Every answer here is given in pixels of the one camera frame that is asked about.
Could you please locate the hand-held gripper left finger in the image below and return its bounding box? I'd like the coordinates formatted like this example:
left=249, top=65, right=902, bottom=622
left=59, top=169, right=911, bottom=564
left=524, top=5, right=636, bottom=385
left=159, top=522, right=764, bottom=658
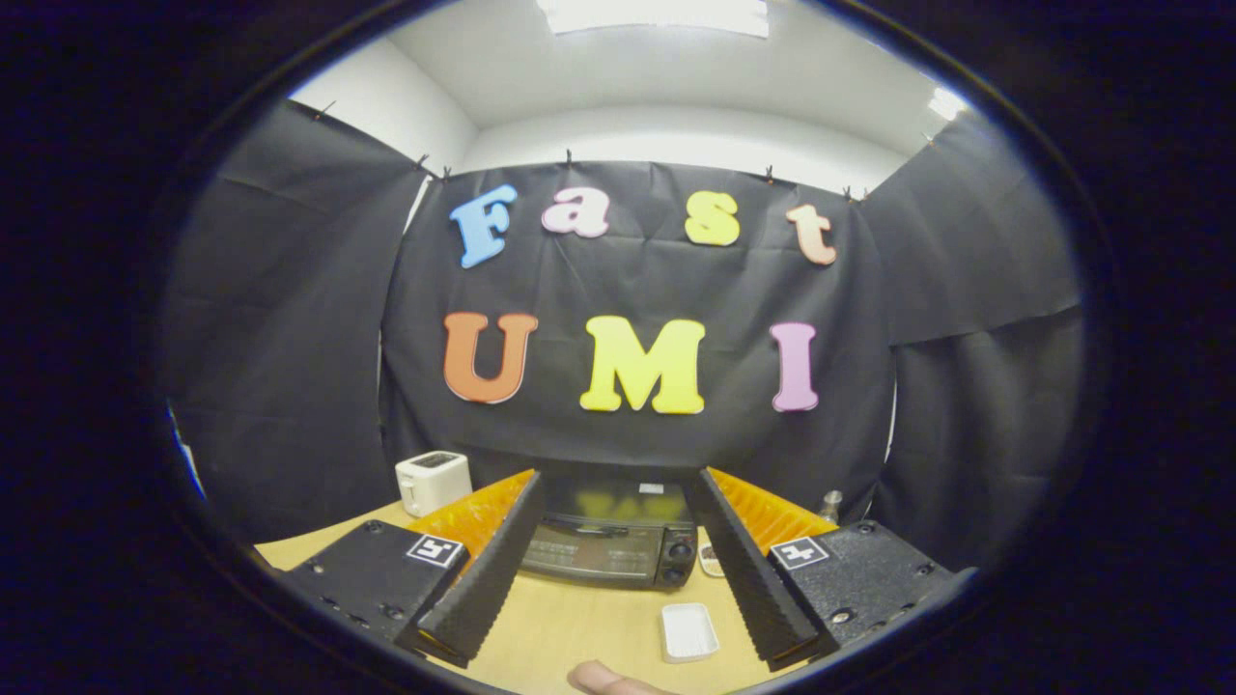
left=273, top=468, right=547, bottom=669

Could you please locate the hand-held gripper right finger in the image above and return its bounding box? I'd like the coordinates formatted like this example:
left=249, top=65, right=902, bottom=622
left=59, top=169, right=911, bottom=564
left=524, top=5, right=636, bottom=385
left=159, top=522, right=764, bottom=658
left=688, top=466, right=957, bottom=673

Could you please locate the black toaster oven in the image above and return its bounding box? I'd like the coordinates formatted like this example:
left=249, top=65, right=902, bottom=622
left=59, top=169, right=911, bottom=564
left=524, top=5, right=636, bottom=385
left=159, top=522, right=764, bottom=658
left=519, top=471, right=699, bottom=590

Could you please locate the white bread toaster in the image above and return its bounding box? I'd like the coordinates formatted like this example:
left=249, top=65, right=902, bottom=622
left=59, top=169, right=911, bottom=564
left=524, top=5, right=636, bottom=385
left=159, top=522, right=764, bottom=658
left=395, top=450, right=474, bottom=518

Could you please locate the small white rectangular tray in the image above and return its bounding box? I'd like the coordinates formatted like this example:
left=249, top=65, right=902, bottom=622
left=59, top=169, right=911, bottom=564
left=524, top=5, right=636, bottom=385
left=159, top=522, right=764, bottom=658
left=660, top=603, right=720, bottom=664

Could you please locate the large ceiling light panel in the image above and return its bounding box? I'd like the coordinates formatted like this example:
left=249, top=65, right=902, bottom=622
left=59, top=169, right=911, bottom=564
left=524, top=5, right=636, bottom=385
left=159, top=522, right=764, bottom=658
left=537, top=0, right=771, bottom=40

